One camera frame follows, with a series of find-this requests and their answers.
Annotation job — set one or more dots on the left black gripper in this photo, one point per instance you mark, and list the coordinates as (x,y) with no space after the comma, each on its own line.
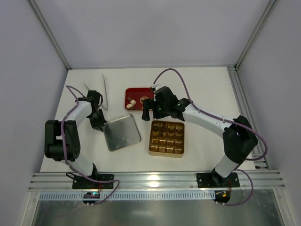
(98,123)

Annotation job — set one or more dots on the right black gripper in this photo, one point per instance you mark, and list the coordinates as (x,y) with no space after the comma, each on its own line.
(148,106)

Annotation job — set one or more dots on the silver tin lid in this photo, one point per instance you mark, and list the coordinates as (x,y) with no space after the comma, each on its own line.
(121,133)

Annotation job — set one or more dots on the gold chocolate box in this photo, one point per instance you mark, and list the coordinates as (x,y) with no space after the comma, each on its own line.
(167,142)

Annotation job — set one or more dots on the metal tweezers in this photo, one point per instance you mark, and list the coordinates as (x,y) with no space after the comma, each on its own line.
(103,102)

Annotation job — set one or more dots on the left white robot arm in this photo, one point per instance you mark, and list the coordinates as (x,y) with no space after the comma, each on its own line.
(61,142)

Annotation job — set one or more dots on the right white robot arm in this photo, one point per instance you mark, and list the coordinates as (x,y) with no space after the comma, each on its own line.
(237,134)

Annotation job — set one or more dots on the red chocolate tray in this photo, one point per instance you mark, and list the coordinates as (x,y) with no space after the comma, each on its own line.
(137,94)

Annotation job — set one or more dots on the white round chocolate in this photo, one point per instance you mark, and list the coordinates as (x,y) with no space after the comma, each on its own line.
(129,106)

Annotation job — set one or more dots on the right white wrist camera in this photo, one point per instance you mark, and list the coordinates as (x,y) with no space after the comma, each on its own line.
(155,87)

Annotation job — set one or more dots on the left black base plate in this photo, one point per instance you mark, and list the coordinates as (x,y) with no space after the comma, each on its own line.
(102,181)

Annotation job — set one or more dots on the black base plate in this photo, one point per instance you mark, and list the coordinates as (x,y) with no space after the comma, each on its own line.
(102,181)
(213,180)

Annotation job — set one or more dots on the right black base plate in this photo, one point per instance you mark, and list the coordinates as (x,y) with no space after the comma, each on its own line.
(213,180)

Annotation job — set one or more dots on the white slotted cable duct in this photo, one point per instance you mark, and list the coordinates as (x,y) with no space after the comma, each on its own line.
(128,195)

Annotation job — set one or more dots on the left aluminium frame post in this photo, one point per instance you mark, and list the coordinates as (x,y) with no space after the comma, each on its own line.
(41,19)

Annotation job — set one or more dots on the aluminium frame post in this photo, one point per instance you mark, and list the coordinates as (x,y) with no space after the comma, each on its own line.
(269,8)
(41,19)

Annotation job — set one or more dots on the aluminium mounting rail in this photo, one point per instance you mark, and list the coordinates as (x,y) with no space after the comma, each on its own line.
(182,180)

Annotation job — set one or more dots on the right aluminium frame post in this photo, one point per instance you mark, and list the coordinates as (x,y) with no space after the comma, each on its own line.
(269,8)

